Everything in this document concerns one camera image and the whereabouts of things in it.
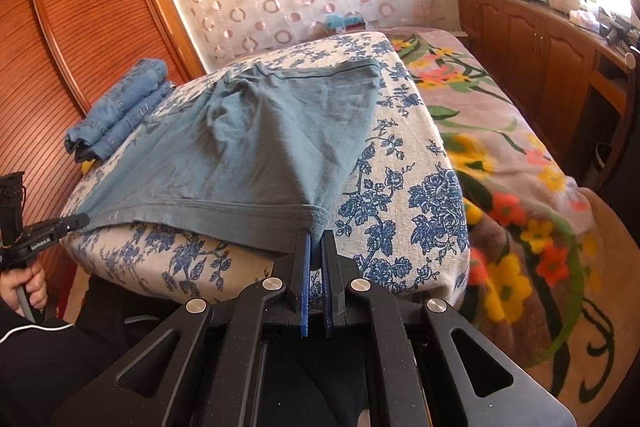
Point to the wooden cabinet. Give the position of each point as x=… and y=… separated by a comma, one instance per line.
x=520, y=42

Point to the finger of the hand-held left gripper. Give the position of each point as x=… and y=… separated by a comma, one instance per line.
x=67, y=224

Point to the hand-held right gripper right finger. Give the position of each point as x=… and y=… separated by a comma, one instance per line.
x=328, y=287

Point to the folded blue jeans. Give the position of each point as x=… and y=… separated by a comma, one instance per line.
x=125, y=107

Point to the teal cloth bundle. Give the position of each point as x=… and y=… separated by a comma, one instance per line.
x=342, y=19

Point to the dark tabletop clutter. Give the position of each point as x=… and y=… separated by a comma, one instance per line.
x=615, y=27

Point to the blue-grey t-shirt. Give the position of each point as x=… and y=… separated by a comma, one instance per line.
x=260, y=147

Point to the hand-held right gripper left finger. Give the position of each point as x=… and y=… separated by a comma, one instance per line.
x=305, y=287

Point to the blue floral cushion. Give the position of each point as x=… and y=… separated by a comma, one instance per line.
x=400, y=187

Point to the person's left forearm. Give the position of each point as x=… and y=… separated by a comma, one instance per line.
x=30, y=362

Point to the tan swirl-pattern rug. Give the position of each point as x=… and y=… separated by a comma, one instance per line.
x=595, y=287

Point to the colourful floral blanket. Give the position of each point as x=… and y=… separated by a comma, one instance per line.
x=480, y=107

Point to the person's left hand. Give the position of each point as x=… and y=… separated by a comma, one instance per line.
x=36, y=287

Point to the wooden slatted wardrobe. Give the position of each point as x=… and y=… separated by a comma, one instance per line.
x=75, y=32

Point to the person's dark trousers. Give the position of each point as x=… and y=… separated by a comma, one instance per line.
x=125, y=299

